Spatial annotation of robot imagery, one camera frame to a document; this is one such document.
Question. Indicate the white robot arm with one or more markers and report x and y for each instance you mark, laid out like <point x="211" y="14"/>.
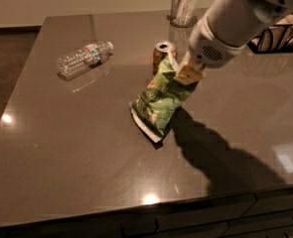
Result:
<point x="223" y="32"/>

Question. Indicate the clear cup with straws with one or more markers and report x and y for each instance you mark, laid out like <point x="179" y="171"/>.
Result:
<point x="183" y="13"/>

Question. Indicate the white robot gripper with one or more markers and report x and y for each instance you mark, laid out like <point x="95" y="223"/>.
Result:
<point x="206" y="50"/>

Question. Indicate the green jalapeno chip bag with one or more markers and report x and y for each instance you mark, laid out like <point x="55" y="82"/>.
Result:
<point x="156" y="104"/>

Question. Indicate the black wire condiment basket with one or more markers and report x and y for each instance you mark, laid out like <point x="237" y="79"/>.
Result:
<point x="277" y="38"/>

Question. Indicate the orange soda can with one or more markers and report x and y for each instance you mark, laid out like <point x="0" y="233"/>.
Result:
<point x="161" y="51"/>

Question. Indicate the clear plastic water bottle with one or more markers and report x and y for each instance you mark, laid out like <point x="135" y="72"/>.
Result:
<point x="84" y="59"/>

